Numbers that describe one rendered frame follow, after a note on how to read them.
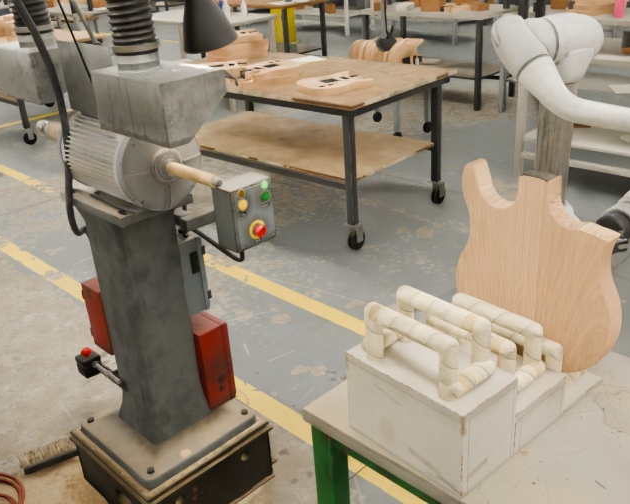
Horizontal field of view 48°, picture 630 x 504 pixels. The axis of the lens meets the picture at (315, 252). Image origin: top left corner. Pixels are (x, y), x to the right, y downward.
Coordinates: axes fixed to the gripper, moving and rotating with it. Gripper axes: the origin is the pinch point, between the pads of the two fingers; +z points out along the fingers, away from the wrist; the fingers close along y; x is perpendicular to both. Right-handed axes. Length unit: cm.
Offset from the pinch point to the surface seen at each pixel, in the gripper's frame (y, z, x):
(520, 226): 2.5, 14.4, 11.2
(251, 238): 97, 12, -20
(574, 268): -9.3, 14.4, 6.0
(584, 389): -12.5, 11.9, -20.7
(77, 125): 127, 46, 19
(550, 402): -13.0, 25.5, -16.0
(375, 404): 7, 51, -13
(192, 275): 116, 23, -35
